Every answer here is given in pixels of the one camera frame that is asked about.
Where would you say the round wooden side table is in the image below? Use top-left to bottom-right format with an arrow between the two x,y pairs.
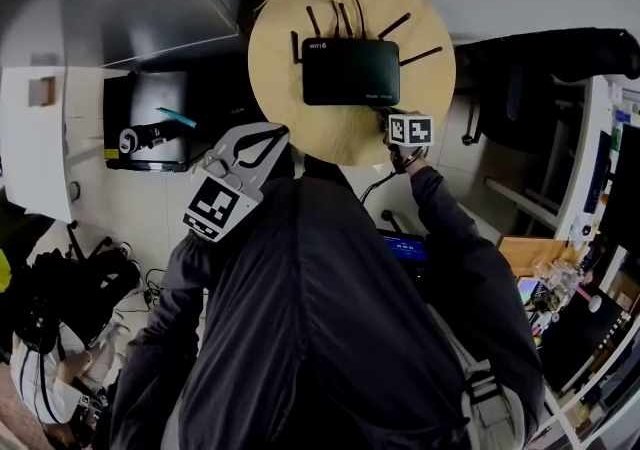
246,0 -> 457,168

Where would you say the black router with antennas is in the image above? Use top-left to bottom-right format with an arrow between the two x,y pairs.
290,5 -> 444,108

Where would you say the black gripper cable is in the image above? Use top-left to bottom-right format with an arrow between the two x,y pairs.
358,168 -> 404,205

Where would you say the person's dark jacket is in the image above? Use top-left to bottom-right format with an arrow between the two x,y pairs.
107,165 -> 546,450

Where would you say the white shelf unit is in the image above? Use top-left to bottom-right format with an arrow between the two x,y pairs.
483,76 -> 640,252

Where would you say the person's right hand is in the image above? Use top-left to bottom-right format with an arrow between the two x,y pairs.
394,146 -> 431,177

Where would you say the person's left forearm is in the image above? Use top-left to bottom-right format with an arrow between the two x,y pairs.
147,231 -> 224,342

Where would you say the bundle of black tripods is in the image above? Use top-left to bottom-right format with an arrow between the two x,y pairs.
13,220 -> 142,355

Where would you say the person's right forearm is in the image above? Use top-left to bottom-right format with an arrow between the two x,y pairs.
407,162 -> 504,267

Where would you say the tablet with blue screen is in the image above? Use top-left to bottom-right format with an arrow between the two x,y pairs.
381,231 -> 430,265

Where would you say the black and white cylindrical device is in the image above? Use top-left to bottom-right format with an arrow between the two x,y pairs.
118,119 -> 182,155

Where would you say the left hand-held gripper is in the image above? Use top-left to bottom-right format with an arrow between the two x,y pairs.
182,121 -> 291,245

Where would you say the cyan flat tool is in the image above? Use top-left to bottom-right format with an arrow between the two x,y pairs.
154,106 -> 198,129

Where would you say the black open case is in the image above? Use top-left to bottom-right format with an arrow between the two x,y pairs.
101,69 -> 202,174

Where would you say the black office chair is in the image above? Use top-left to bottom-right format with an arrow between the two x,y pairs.
452,26 -> 640,155

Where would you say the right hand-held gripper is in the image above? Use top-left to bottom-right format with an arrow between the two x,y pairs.
374,107 -> 436,147

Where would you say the wooden board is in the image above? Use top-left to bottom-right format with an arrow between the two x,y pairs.
498,235 -> 577,280

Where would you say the grey bag strap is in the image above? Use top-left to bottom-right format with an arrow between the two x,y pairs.
458,356 -> 522,450

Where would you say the black monitor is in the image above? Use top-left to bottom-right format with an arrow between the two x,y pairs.
598,121 -> 640,245
541,281 -> 640,392

